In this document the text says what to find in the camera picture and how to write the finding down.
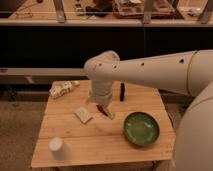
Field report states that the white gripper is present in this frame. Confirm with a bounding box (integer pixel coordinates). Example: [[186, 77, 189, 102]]
[[88, 89, 115, 120]]

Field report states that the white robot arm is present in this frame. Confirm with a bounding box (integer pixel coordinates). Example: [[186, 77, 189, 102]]
[[84, 50, 213, 171]]

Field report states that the black upright eraser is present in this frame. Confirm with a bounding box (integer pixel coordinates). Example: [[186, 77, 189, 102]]
[[120, 83, 125, 101]]

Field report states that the brown red chili toy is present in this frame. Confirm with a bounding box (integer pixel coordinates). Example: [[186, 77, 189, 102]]
[[96, 105, 109, 117]]

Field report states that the white flat sponge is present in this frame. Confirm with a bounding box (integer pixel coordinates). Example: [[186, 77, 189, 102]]
[[73, 107, 92, 124]]

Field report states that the green bowl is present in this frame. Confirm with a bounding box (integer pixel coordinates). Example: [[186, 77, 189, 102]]
[[123, 112, 160, 147]]

